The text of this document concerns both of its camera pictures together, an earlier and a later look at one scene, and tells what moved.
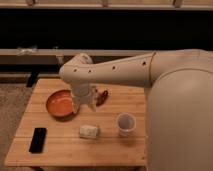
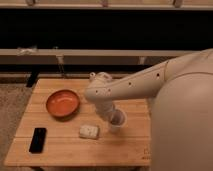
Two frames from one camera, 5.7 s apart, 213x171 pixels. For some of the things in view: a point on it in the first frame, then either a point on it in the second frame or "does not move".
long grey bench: x=36 y=62 does not move
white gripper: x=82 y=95 → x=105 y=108
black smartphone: x=38 y=140 does not move
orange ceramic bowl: x=60 y=105 does not move
